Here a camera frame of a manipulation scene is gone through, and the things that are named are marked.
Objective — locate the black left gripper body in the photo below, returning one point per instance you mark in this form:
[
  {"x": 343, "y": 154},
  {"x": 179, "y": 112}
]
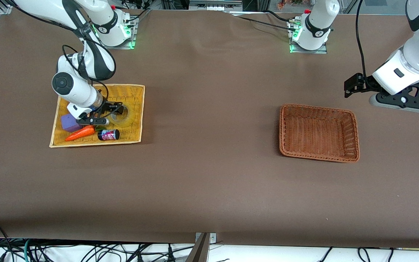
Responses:
[{"x": 366, "y": 84}]

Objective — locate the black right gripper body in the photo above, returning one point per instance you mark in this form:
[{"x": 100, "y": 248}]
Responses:
[{"x": 107, "y": 107}]

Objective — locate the clear yellowish tape roll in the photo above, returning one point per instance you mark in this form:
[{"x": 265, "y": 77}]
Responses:
[{"x": 129, "y": 118}]

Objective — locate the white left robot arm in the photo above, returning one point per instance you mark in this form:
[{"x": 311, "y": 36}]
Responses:
[{"x": 416, "y": 54}]

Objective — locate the yellow wicker basket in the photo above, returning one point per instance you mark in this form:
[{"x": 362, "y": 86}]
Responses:
[{"x": 133, "y": 98}]

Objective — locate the dark can with pink label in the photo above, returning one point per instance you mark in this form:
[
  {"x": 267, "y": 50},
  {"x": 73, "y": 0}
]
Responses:
[{"x": 108, "y": 135}]

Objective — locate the orange toy carrot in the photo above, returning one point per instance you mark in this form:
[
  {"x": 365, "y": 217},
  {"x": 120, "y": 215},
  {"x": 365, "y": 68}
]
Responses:
[{"x": 80, "y": 134}]

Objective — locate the purple toy cube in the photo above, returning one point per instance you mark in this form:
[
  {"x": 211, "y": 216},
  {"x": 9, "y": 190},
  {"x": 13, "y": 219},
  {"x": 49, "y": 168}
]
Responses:
[{"x": 69, "y": 123}]

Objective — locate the brown wicker basket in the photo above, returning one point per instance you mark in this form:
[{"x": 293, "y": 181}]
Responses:
[{"x": 318, "y": 133}]

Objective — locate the grey metal box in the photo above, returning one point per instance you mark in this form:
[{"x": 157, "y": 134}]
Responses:
[{"x": 215, "y": 5}]

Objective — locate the dark metal bar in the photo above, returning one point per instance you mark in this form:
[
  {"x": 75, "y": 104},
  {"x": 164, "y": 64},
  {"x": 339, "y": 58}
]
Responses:
[{"x": 199, "y": 251}]

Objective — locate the silver metal bracket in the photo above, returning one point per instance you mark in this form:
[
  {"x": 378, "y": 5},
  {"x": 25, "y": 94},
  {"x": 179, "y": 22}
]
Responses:
[{"x": 212, "y": 238}]

